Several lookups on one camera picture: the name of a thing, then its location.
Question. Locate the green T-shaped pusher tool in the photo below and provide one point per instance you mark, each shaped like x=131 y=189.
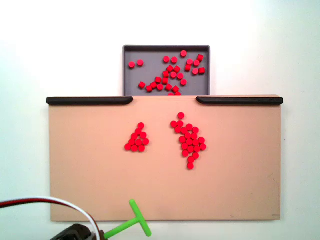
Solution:
x=125 y=226

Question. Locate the beige flat board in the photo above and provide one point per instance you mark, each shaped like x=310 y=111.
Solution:
x=100 y=180

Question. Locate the black edge rail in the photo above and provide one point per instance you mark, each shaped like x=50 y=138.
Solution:
x=87 y=100
x=240 y=100

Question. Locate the red cylindrical granule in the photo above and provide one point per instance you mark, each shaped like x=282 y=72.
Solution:
x=195 y=71
x=190 y=149
x=201 y=70
x=195 y=142
x=177 y=94
x=141 y=148
x=189 y=61
x=173 y=75
x=145 y=141
x=184 y=146
x=200 y=58
x=183 y=82
x=170 y=68
x=134 y=148
x=195 y=130
x=141 y=85
x=189 y=127
x=134 y=136
x=201 y=140
x=195 y=155
x=194 y=136
x=153 y=85
x=127 y=146
x=180 y=76
x=178 y=129
x=182 y=139
x=149 y=88
x=188 y=67
x=184 y=130
x=138 y=142
x=168 y=87
x=143 y=135
x=177 y=69
x=185 y=153
x=181 y=115
x=165 y=74
x=196 y=63
x=175 y=89
x=190 y=165
x=173 y=124
x=191 y=159
x=183 y=53
x=188 y=135
x=140 y=62
x=166 y=59
x=138 y=131
x=160 y=87
x=158 y=80
x=174 y=59
x=203 y=146
x=131 y=65
x=180 y=123
x=170 y=94
x=197 y=149
x=165 y=80
x=189 y=141
x=131 y=142
x=140 y=125

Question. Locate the grey tray container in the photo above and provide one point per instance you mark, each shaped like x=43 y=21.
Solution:
x=150 y=72

